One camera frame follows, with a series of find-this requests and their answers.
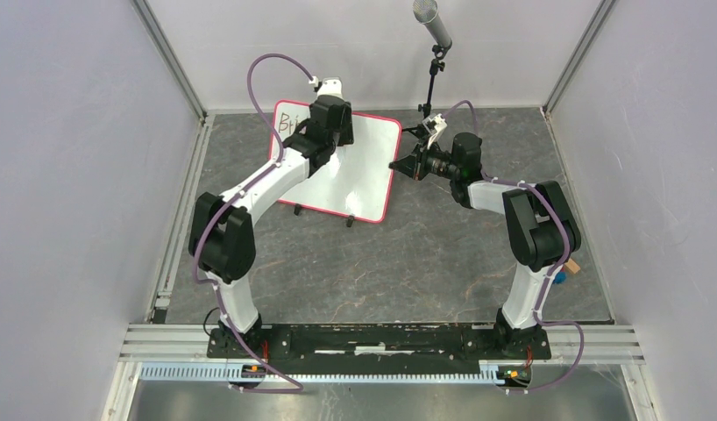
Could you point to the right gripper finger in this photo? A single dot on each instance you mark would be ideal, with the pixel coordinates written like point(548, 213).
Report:
point(406, 166)
point(424, 158)

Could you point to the black whiteboard easel stand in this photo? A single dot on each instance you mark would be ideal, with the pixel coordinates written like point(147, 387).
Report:
point(349, 221)

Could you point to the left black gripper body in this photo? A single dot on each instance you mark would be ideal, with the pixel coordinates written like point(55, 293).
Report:
point(344, 136)

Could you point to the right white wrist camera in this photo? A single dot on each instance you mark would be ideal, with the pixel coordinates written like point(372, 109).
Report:
point(434, 126)

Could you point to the wooden block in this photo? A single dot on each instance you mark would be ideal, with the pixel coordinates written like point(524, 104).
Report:
point(572, 267)

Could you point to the black microphone tripod stand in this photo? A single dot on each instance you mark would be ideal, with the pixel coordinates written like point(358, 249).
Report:
point(437, 66)

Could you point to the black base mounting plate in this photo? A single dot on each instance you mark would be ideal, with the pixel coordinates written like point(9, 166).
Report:
point(392, 349)

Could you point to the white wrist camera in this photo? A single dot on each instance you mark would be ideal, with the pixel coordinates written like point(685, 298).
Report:
point(434, 126)
point(331, 86)

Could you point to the pink framed whiteboard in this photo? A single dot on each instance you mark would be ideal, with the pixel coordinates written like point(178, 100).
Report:
point(354, 182)

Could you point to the grey microphone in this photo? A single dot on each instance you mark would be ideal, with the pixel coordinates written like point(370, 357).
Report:
point(427, 13)

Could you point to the slotted cable duct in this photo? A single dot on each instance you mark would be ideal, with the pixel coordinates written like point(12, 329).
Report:
point(254, 374)

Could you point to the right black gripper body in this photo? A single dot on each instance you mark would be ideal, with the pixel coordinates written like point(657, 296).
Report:
point(440, 163)

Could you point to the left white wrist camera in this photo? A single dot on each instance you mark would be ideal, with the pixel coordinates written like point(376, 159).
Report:
point(331, 86)

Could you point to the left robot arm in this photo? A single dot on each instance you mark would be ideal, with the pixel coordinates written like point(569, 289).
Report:
point(222, 242)

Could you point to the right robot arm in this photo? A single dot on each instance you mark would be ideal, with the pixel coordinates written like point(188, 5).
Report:
point(542, 232)

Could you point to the blue toy brick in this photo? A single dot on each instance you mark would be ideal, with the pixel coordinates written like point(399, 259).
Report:
point(560, 277)

